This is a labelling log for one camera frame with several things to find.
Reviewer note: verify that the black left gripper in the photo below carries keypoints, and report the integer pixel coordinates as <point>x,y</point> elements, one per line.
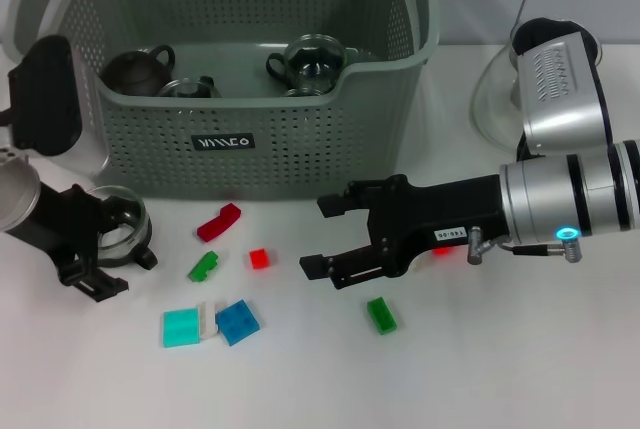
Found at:
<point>65,224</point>

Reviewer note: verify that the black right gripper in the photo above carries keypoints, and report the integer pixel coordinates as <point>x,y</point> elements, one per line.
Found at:
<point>440,209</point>

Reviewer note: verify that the grey perforated storage basket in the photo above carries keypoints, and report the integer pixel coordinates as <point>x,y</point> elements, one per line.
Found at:
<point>250,149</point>

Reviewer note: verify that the green rectangular brick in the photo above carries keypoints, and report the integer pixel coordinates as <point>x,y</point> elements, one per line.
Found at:
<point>382,315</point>

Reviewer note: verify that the bright red curved brick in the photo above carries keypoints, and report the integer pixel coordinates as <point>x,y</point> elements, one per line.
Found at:
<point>442,251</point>

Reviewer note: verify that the small red square brick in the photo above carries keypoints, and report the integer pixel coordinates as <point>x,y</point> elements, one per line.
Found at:
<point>259,259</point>

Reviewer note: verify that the translucent green stepped brick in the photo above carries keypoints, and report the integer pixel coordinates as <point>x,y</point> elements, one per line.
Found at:
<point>204,266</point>

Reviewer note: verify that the cyan flat brick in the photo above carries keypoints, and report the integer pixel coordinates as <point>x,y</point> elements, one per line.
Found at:
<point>180,328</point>

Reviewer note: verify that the dark red curved brick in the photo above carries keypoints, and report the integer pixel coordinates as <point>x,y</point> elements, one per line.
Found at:
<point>220,221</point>

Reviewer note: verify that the small white brick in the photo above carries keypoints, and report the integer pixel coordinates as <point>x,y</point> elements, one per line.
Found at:
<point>209,320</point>

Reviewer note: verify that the blue square brick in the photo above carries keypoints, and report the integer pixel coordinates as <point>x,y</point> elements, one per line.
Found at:
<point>237,323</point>

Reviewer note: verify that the dark brown clay teapot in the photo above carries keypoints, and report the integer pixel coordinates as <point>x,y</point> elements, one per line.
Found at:
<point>135,74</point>

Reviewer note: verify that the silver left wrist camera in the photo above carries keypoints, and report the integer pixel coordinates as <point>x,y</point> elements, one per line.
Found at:
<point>45,99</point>

